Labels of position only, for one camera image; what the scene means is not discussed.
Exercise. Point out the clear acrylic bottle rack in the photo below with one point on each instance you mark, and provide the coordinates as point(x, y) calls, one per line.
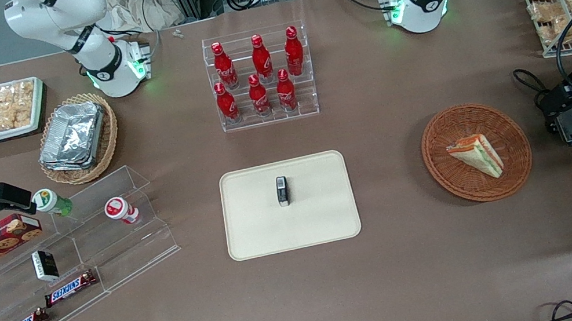
point(305, 104)

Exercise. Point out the triangle sandwich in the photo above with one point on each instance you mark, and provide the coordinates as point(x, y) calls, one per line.
point(476, 153)

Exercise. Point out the small white plastic piece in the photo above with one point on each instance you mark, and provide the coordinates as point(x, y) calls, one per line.
point(178, 33)

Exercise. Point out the crumpled white cloth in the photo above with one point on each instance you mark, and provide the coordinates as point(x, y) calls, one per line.
point(130, 8)

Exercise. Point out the round brown wicker basket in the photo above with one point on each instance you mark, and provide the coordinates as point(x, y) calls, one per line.
point(460, 182)

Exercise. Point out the oval light wicker basket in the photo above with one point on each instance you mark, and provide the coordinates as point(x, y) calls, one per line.
point(108, 139)

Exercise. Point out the clear acrylic stepped shelf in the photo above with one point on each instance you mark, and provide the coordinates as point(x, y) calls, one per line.
point(120, 254)

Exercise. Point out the small black gum pack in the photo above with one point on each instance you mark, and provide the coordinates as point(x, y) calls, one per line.
point(283, 191)

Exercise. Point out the aluminium foil tray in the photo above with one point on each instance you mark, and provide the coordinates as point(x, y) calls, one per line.
point(72, 133)

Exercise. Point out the small black white box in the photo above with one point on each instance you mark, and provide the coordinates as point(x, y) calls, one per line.
point(45, 265)

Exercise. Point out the red white drink bottle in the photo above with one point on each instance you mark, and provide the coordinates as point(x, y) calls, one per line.
point(119, 209)

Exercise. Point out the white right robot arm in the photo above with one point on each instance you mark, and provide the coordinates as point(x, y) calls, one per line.
point(60, 12)

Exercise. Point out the beige plastic tray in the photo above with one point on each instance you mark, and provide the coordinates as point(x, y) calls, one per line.
point(255, 219)

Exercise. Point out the green white drink bottle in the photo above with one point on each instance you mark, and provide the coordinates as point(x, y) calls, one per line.
point(49, 202)

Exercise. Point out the red cola bottle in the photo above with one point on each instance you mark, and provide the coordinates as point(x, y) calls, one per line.
point(259, 99)
point(225, 68)
point(286, 93)
point(227, 106)
point(261, 62)
point(294, 53)

